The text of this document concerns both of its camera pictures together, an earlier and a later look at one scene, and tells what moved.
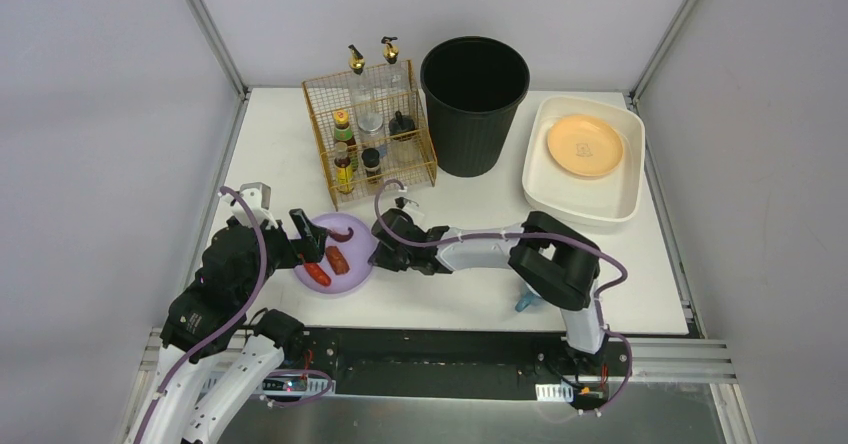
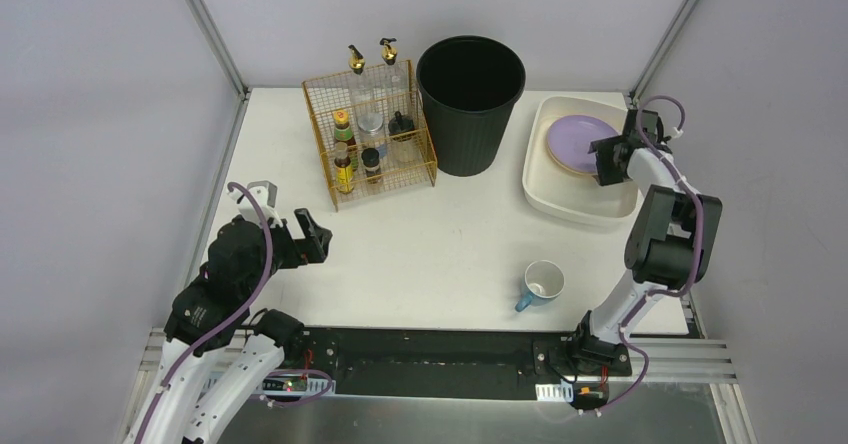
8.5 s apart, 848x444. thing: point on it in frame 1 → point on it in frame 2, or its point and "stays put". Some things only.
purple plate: [345, 264] → [569, 140]
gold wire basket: [373, 133] stays put
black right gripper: [385, 243] → [618, 156]
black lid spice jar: [404, 144] stays put
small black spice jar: [371, 160] stays put
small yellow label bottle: [343, 168] stays put
